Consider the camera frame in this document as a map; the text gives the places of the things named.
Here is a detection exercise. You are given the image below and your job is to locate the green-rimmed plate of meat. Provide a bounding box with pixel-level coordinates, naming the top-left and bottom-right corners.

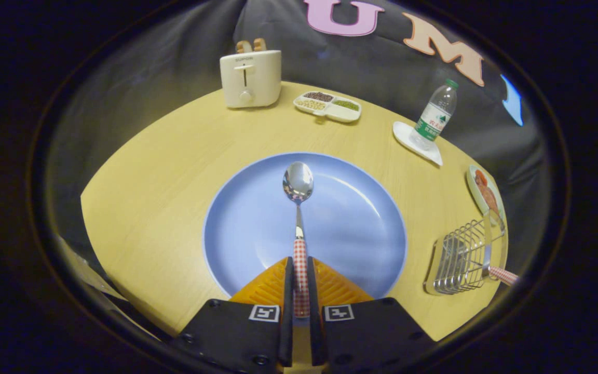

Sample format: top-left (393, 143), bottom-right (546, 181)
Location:
top-left (466, 165), bottom-right (507, 229)

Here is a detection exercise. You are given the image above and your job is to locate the spoon with red checked handle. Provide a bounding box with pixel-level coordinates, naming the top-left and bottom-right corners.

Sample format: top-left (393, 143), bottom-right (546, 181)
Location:
top-left (282, 162), bottom-right (315, 318)

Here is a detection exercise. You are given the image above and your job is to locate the white divided snack dish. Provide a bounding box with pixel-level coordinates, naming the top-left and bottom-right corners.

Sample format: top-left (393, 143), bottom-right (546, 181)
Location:
top-left (293, 91), bottom-right (362, 124)

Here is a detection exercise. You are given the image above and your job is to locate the cream white toaster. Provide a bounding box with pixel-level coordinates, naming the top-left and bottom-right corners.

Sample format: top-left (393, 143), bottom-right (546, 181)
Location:
top-left (220, 49), bottom-right (282, 109)

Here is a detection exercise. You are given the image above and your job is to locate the clear water bottle green cap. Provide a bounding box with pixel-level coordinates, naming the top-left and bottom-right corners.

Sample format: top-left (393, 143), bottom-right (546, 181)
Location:
top-left (410, 78), bottom-right (459, 152)

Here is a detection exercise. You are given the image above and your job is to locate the blue round plate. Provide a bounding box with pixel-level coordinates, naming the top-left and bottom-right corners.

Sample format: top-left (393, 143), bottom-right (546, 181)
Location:
top-left (202, 152), bottom-right (408, 301)

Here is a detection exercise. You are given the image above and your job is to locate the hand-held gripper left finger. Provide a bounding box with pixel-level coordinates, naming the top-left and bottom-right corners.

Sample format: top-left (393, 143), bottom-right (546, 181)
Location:
top-left (172, 256), bottom-right (294, 372)

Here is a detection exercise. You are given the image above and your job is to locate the white square coaster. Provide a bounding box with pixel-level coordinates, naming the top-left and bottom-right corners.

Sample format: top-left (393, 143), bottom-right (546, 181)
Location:
top-left (392, 121), bottom-right (443, 167)

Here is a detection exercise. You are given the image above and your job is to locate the clear box with metal drainer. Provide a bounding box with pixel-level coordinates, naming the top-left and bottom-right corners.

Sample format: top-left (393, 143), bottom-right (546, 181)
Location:
top-left (424, 210), bottom-right (507, 296)

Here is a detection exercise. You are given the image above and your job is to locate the fork with red checked handle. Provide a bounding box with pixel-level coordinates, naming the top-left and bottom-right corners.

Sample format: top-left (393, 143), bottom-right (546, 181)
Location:
top-left (442, 234), bottom-right (519, 287)

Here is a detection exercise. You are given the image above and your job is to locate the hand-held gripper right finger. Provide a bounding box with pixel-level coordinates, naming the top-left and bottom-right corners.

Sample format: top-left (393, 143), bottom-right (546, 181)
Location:
top-left (307, 256), bottom-right (437, 372)

